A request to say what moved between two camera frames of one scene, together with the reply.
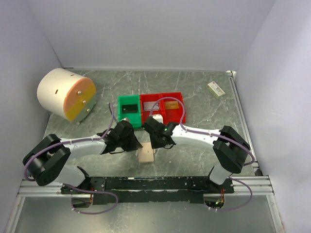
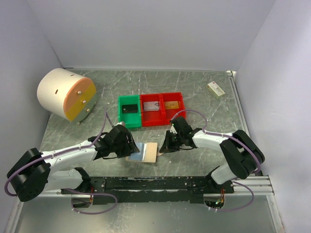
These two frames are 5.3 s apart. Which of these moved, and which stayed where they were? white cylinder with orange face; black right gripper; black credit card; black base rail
Moved: black right gripper
Stayed: black base rail; black credit card; white cylinder with orange face
